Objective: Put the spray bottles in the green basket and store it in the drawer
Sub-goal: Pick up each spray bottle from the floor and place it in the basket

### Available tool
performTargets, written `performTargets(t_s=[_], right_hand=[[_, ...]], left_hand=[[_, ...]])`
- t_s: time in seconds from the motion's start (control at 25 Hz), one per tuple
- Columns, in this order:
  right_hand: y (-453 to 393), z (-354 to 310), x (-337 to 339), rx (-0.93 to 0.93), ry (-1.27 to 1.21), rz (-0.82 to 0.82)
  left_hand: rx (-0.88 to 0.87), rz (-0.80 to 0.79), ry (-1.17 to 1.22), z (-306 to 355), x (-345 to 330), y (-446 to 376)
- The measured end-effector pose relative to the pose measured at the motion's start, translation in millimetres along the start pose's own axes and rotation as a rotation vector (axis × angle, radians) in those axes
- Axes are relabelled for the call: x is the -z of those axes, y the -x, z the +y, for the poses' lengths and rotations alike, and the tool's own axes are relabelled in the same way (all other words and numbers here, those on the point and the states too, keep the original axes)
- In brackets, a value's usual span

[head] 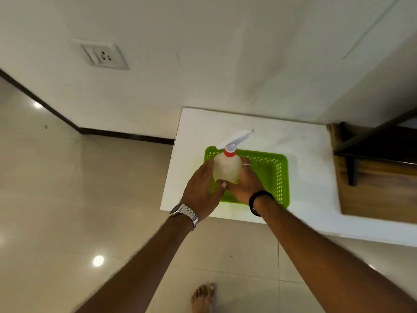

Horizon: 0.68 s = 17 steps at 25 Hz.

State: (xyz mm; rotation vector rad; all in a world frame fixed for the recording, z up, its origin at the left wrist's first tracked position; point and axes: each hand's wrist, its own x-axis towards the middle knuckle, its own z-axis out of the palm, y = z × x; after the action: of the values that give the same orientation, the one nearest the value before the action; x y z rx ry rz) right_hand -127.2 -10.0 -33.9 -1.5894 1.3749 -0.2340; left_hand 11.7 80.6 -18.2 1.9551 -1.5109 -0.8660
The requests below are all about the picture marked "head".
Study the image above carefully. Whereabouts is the person's foot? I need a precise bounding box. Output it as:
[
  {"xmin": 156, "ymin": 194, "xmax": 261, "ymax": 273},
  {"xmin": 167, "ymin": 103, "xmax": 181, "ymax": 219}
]
[{"xmin": 190, "ymin": 283, "xmax": 218, "ymax": 313}]

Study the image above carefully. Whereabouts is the person's right forearm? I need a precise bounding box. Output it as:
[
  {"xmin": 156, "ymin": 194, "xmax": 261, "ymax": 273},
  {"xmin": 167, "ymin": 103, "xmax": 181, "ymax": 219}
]
[{"xmin": 252, "ymin": 196, "xmax": 417, "ymax": 313}]

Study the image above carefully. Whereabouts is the white table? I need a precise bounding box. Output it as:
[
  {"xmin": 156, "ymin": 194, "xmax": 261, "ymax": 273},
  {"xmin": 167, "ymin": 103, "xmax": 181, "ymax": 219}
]
[{"xmin": 160, "ymin": 107, "xmax": 417, "ymax": 248}]

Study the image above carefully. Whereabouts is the brown wooden furniture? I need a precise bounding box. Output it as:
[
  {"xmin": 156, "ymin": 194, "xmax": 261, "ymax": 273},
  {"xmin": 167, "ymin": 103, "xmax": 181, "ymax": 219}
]
[{"xmin": 327, "ymin": 107, "xmax": 417, "ymax": 225}]

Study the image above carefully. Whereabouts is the silver metal wristwatch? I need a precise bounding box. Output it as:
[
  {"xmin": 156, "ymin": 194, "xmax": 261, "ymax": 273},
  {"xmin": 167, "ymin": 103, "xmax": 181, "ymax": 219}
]
[{"xmin": 169, "ymin": 203, "xmax": 199, "ymax": 232}]

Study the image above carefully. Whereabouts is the green plastic perforated basket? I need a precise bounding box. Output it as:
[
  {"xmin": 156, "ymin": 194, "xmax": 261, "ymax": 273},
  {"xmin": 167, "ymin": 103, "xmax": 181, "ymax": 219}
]
[{"xmin": 204, "ymin": 146, "xmax": 290, "ymax": 209}]

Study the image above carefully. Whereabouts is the white wall power socket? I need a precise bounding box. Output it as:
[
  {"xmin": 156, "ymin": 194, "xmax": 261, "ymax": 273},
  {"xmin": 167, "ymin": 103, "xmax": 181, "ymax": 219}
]
[{"xmin": 71, "ymin": 38, "xmax": 130, "ymax": 71}]

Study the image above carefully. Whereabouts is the black skirting board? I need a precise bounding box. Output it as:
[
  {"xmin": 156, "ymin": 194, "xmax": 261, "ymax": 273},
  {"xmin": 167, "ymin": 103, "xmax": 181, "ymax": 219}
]
[{"xmin": 0, "ymin": 68, "xmax": 175, "ymax": 146}]

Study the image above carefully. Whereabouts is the person's left forearm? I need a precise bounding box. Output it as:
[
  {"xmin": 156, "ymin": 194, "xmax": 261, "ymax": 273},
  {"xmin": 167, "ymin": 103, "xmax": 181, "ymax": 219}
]
[{"xmin": 73, "ymin": 216, "xmax": 196, "ymax": 313}]

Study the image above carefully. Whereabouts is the person's left hand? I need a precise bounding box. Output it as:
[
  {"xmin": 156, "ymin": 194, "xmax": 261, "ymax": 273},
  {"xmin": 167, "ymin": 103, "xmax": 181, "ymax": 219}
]
[{"xmin": 180, "ymin": 158, "xmax": 227, "ymax": 222}]

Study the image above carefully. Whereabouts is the translucent spray bottle white trigger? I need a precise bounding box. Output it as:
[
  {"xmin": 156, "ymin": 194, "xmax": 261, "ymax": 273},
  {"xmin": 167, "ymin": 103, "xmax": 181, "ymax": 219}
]
[{"xmin": 212, "ymin": 128, "xmax": 255, "ymax": 184}]

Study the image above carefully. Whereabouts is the black wristband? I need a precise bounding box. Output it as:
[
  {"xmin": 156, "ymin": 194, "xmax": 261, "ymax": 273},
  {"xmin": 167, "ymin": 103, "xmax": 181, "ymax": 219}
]
[{"xmin": 248, "ymin": 190, "xmax": 275, "ymax": 217}]

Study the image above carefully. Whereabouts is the person's right hand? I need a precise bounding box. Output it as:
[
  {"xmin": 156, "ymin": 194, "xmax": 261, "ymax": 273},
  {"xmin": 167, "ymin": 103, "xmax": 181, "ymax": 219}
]
[{"xmin": 216, "ymin": 156, "xmax": 265, "ymax": 206}]

